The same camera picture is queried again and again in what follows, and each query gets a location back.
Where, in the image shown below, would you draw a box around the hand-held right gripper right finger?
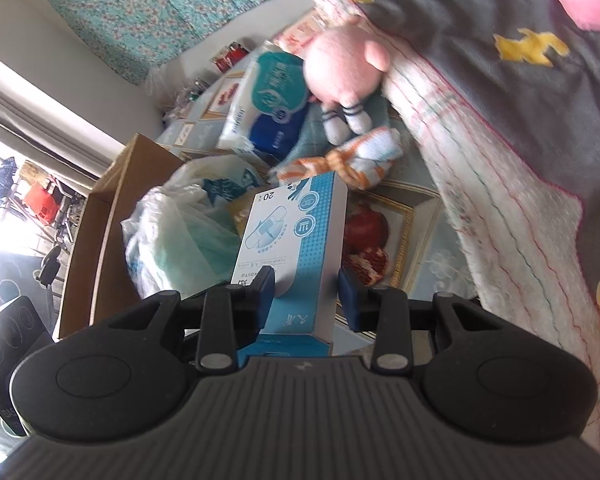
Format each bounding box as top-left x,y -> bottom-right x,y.
337,267 -> 503,375

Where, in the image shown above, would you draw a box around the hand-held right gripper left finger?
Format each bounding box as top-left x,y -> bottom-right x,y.
107,265 -> 276,376

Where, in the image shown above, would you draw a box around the blue and white box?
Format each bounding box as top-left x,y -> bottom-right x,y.
232,171 -> 349,358

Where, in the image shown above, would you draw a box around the brown cardboard box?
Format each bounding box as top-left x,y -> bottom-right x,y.
55,133 -> 186,341

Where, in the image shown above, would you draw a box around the teal and blue tissue pack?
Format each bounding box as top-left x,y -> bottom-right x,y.
216,51 -> 312,157

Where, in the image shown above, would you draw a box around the pink plush toy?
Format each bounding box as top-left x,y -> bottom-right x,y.
302,16 -> 393,146

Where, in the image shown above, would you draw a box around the dark blue blanket with circles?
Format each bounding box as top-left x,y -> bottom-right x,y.
0,249 -> 63,321

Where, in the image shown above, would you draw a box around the black stool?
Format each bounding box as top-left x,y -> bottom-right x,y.
37,245 -> 63,291

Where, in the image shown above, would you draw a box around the white plastic shopping bag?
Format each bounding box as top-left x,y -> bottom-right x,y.
121,155 -> 268,306

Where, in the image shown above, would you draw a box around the orange checked towel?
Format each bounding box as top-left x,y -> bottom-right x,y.
276,127 -> 403,191

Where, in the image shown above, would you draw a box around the clear plastic bag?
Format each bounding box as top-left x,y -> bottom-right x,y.
147,67 -> 221,116

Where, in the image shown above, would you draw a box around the lighters on shelf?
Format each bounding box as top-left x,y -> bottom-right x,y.
212,42 -> 246,72

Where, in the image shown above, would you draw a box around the grey quilt with yellow print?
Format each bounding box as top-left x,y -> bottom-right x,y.
300,0 -> 600,461

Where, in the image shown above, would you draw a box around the red wet wipes pack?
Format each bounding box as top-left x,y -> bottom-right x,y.
272,10 -> 331,56

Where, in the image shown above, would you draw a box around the teal floral wall cloth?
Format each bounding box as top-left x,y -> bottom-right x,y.
42,0 -> 286,85

